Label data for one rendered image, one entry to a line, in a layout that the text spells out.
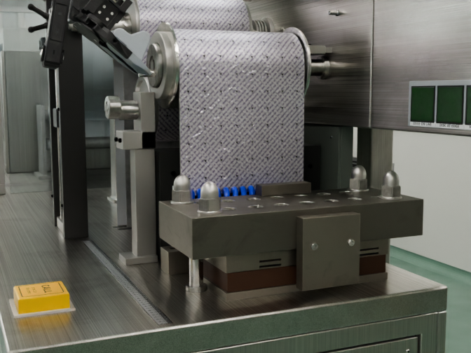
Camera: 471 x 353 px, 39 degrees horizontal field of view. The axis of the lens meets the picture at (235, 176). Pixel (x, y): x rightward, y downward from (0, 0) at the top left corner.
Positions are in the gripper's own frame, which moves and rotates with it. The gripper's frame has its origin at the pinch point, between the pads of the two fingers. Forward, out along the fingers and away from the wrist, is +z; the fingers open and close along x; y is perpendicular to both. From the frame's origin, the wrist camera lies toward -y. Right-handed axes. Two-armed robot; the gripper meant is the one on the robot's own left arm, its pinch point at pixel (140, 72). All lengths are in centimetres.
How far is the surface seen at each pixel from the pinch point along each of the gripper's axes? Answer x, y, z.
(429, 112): -30.0, 18.3, 31.8
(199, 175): -4.6, -7.8, 17.8
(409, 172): 274, 127, 244
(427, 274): 233, 69, 274
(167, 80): -3.4, 1.3, 3.7
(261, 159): -4.6, 1.5, 25.2
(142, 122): 2.6, -5.9, 6.1
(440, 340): -30, -7, 58
